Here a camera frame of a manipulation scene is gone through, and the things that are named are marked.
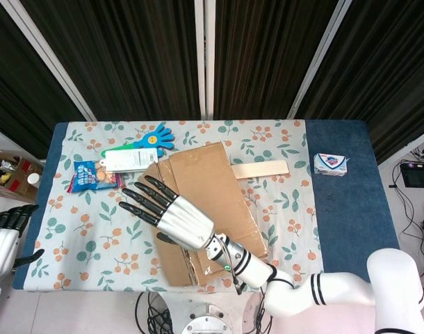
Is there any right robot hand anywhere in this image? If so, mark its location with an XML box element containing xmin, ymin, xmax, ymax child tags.
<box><xmin>117</xmin><ymin>175</ymin><xmax>216</xmax><ymax>251</ymax></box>

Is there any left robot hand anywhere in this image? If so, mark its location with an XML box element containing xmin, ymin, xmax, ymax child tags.
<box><xmin>0</xmin><ymin>204</ymin><xmax>45</xmax><ymax>276</ymax></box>

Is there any brown cardboard shipping box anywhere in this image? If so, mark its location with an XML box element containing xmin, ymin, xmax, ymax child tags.
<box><xmin>137</xmin><ymin>141</ymin><xmax>270</xmax><ymax>288</ymax></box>

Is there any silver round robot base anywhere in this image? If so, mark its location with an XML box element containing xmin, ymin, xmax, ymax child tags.
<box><xmin>180</xmin><ymin>302</ymin><xmax>234</xmax><ymax>334</ymax></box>

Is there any blue hand clapper toy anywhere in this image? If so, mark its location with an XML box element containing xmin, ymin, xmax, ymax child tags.
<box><xmin>100</xmin><ymin>123</ymin><xmax>174</xmax><ymax>157</ymax></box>

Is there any open cardboard box with clutter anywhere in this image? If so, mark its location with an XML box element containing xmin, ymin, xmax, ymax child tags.
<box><xmin>0</xmin><ymin>149</ymin><xmax>44</xmax><ymax>205</ymax></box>

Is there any white product backing card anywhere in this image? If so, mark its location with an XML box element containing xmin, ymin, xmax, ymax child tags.
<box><xmin>99</xmin><ymin>148</ymin><xmax>160</xmax><ymax>174</ymax></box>

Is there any beige flat board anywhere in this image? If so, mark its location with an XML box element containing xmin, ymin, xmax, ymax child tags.
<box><xmin>231</xmin><ymin>159</ymin><xmax>290</xmax><ymax>180</ymax></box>

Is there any floral orange fruit tablecloth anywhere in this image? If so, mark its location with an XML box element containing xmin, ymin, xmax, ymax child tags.
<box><xmin>22</xmin><ymin>120</ymin><xmax>326</xmax><ymax>292</ymax></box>

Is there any blue snack bag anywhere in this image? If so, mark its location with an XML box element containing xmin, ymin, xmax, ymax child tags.
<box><xmin>66</xmin><ymin>159</ymin><xmax>124</xmax><ymax>193</ymax></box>

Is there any white blue soap box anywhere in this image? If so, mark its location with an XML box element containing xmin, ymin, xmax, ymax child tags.
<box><xmin>313</xmin><ymin>152</ymin><xmax>351</xmax><ymax>177</ymax></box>

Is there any black pleated curtain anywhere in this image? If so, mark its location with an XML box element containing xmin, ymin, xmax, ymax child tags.
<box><xmin>0</xmin><ymin>0</ymin><xmax>424</xmax><ymax>164</ymax></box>

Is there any black electronic device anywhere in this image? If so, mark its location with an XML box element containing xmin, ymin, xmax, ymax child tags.
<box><xmin>399</xmin><ymin>161</ymin><xmax>424</xmax><ymax>189</ymax></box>

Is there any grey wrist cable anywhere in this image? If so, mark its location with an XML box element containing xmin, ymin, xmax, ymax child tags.
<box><xmin>217</xmin><ymin>238</ymin><xmax>243</xmax><ymax>296</ymax></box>

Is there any black cable bundle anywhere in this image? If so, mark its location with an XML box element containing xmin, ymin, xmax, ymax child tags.
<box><xmin>133</xmin><ymin>292</ymin><xmax>174</xmax><ymax>334</ymax></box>

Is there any white frame pole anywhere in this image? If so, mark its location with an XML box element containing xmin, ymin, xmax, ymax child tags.
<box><xmin>0</xmin><ymin>0</ymin><xmax>97</xmax><ymax>122</ymax></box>
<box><xmin>288</xmin><ymin>0</ymin><xmax>355</xmax><ymax>120</ymax></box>
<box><xmin>193</xmin><ymin>0</ymin><xmax>217</xmax><ymax>121</ymax></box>

